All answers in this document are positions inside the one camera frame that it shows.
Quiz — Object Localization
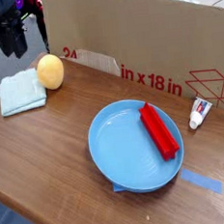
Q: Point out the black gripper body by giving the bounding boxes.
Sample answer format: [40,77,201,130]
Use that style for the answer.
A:
[0,9,25,42]

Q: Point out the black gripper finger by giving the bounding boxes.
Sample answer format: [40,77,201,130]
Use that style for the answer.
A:
[14,34,27,58]
[0,33,13,57]

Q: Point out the yellow ball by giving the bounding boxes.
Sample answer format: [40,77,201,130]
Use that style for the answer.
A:
[37,54,65,90]

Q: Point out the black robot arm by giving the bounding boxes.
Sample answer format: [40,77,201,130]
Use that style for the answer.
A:
[0,0,27,58]

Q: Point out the black computer tower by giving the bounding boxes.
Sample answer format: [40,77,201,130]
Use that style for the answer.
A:
[15,0,50,51]

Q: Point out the light blue folded cloth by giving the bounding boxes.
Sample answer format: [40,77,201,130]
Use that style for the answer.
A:
[0,69,46,117]

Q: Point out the blue plate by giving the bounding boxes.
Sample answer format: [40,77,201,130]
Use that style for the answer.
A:
[88,99,184,193]

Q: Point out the red plastic block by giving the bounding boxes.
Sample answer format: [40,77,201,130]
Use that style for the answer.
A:
[139,103,180,161]

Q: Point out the small toothpaste tube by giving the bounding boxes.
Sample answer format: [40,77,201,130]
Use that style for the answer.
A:
[189,97,212,129]

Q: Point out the blue tape strip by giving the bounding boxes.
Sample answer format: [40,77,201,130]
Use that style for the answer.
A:
[181,169,223,194]

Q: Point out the cardboard box wall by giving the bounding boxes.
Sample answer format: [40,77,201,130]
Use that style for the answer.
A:
[42,0,224,109]

